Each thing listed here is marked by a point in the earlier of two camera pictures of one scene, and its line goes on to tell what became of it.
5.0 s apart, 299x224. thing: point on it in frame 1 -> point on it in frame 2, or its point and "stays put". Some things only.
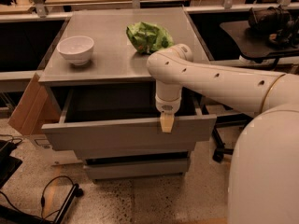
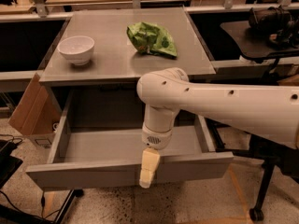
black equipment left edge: (7, 163) stays put
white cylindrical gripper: (167, 105) -> (156, 138)
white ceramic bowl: (77, 48) stays put
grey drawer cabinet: (97, 69) stays put
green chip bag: (149, 38) stays put
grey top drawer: (112, 116) -> (84, 155)
